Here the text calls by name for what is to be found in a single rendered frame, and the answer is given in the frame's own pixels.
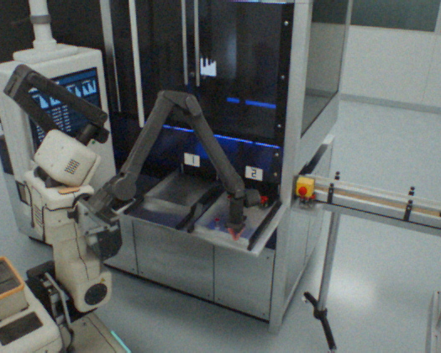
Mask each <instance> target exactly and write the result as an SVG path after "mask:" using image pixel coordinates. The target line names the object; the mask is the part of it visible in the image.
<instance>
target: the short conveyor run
mask: <svg viewBox="0 0 441 353"><path fill-rule="evenodd" d="M339 173H340V172H339V171H336V175H337V176H335V179H334V180H332V179H327V178H324V177H320V176H313V175H308V174H306V177H313V178H316V182H315V189H314V192H313V193H312V194H314V195H316V200H315V201H317V202H321V203H323V210H327V211H330V212H335V213H340V214H348V215H350V216H354V217H357V218H362V219H367V220H370V221H375V222H377V223H381V224H387V225H390V226H397V227H401V228H404V229H410V230H414V231H417V232H420V233H424V234H430V235H433V236H440V237H441V202H438V201H434V200H430V199H426V198H420V197H415V196H413V195H414V192H413V191H414V190H415V187H413V186H411V187H410V190H411V191H409V194H408V195H404V194H400V193H396V192H389V191H386V190H381V189H377V188H373V187H367V186H363V185H359V184H354V183H351V182H344V181H340V180H339Z"/></svg>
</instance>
